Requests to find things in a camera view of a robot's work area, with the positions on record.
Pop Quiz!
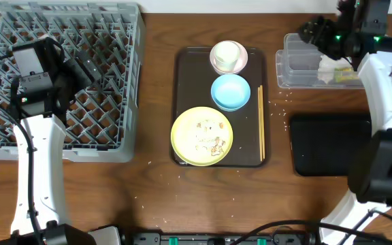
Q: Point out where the black tray bin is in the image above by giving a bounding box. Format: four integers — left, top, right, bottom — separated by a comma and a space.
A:
289, 113, 372, 177

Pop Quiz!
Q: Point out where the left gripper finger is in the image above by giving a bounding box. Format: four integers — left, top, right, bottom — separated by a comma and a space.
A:
45, 37, 65, 60
66, 50, 102, 89

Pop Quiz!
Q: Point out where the white tissue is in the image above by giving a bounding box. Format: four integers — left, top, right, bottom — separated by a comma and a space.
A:
317, 54, 351, 84

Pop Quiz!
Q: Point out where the cream plastic cup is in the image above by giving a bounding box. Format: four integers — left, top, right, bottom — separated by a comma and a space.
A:
214, 41, 240, 72

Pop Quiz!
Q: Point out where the grey plastic dish rack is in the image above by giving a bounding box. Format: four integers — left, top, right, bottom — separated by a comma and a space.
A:
0, 1, 146, 163

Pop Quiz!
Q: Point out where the yellow plate with crumbs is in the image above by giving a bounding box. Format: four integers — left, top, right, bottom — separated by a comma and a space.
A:
170, 107, 233, 167

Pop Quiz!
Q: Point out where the green snack wrapper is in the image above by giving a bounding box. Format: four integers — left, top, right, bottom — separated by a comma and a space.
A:
334, 67, 359, 83

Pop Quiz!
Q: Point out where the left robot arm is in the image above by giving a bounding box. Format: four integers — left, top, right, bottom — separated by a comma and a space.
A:
1, 36, 122, 244

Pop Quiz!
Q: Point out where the clear plastic bin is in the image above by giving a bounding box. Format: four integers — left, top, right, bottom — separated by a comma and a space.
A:
276, 33, 363, 89

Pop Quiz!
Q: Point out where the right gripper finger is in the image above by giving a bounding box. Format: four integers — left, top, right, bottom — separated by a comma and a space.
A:
337, 0, 356, 14
298, 16, 336, 46

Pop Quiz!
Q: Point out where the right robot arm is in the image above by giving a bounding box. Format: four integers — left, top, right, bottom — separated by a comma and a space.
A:
299, 0, 392, 244

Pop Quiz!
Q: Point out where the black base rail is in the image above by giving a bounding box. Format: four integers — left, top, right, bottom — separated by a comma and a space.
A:
132, 231, 317, 245

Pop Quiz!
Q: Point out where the light blue bowl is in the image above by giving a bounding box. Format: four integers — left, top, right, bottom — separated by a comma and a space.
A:
210, 74, 251, 112

